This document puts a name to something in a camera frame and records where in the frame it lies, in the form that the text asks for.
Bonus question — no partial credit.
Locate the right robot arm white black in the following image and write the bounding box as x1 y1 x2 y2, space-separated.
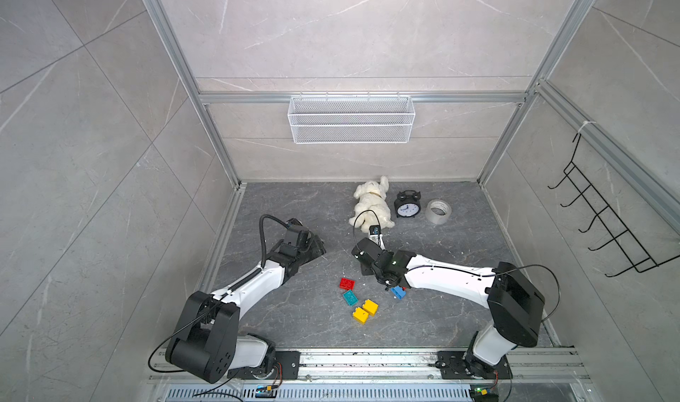
352 238 545 380

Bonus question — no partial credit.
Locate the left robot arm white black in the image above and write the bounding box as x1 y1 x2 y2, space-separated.
160 214 326 384

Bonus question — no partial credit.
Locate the small red lego brick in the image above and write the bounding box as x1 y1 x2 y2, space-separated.
338 278 355 290

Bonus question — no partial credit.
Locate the long blue lego brick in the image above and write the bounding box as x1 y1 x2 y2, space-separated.
391 286 407 300

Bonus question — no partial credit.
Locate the teal lego brick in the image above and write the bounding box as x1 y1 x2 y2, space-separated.
343 290 359 306

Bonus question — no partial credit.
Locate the yellow lego brick middle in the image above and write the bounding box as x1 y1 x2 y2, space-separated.
362 299 379 316

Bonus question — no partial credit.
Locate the yellow lego brick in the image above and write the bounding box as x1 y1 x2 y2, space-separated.
362 299 379 316
352 307 370 324

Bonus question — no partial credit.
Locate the yellow lego brick lower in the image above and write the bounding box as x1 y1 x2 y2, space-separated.
352 307 370 324

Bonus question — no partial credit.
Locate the white plush dog toy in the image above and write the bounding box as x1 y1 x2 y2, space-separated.
349 176 395 234

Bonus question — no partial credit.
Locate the black alarm clock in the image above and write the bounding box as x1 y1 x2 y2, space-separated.
394 189 421 218

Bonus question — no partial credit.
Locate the grey tape roll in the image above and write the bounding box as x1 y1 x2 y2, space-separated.
425 199 452 225

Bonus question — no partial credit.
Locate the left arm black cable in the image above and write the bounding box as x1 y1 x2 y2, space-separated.
259 213 290 267

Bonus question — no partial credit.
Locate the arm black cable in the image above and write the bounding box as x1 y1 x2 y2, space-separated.
259 213 290 267
406 263 561 323

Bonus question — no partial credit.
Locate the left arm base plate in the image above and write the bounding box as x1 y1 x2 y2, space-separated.
227 351 301 381

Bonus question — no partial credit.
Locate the white wire mesh basket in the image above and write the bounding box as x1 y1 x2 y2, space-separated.
287 95 416 145

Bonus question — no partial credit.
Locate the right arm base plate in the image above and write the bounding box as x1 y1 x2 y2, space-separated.
435 351 513 381

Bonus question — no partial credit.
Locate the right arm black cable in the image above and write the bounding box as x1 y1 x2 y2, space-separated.
406 263 561 323

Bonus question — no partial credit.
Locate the aluminium mounting rail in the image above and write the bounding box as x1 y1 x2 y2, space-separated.
148 347 591 384

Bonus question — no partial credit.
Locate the black wire hook rack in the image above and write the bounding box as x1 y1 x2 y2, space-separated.
547 133 679 278

